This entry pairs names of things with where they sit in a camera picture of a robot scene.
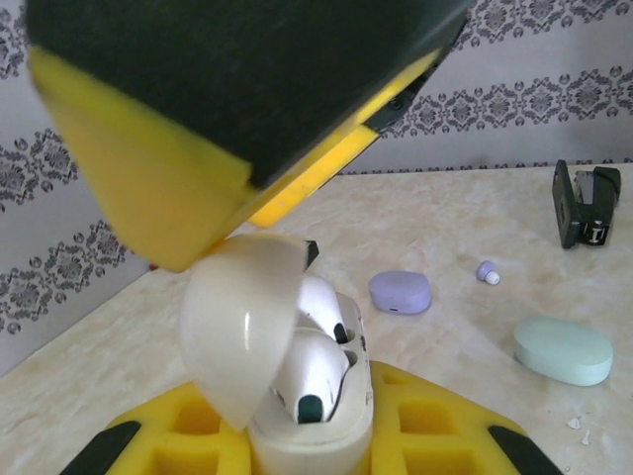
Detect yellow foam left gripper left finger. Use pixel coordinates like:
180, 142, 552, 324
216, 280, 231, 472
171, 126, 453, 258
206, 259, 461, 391
58, 383, 259, 475

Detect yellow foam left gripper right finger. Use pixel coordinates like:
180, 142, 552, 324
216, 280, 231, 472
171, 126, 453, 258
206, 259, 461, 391
368, 360, 565, 475

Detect mint green earbud case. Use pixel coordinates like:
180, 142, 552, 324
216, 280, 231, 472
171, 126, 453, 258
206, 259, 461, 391
512, 316, 614, 387

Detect white earbud charging case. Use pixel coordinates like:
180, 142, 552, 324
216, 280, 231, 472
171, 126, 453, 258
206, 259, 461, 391
180, 235, 373, 475

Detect purple earbud charging case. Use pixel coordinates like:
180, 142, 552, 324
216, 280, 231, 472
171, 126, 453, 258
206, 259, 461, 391
368, 269, 430, 316

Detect small purple earbud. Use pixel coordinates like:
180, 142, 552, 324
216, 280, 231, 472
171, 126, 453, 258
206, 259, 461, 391
475, 260, 500, 286

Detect black stapler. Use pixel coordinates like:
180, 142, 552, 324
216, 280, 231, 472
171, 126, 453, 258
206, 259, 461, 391
552, 158, 622, 250

